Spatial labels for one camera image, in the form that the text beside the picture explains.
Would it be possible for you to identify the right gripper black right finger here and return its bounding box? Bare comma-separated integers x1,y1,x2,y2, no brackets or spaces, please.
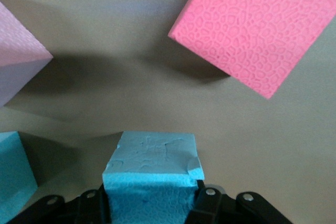
185,179,292,224

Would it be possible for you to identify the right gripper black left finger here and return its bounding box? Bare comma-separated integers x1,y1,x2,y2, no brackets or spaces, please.
6,184,110,224

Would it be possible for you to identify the chipped blue foam cube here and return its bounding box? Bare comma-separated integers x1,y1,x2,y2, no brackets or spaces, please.
101,131,205,224

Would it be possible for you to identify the red foam cube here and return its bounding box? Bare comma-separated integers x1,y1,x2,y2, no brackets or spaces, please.
167,0,336,100

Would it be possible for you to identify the light pink foam cube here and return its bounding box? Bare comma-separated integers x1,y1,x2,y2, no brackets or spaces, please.
0,1,54,109

